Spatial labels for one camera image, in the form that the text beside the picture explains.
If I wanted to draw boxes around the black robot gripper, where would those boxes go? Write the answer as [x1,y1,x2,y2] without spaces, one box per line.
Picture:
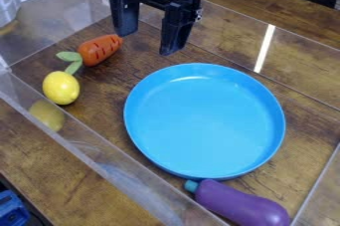
[109,0,200,56]

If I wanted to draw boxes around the yellow toy lemon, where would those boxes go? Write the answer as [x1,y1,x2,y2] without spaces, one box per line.
[42,71,80,106]

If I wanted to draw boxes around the round blue plastic tray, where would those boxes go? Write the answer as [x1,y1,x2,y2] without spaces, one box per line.
[124,63,285,179]

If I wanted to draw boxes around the orange toy carrot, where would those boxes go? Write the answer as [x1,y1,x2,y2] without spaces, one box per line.
[56,34,124,75]

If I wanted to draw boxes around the purple toy eggplant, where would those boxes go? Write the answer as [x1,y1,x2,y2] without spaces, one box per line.
[184,179,289,226]

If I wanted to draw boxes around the blue device at corner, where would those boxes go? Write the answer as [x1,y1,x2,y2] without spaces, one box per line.
[0,190,29,226]

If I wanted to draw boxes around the clear acrylic enclosure wall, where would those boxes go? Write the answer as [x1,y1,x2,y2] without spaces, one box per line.
[0,0,340,226]

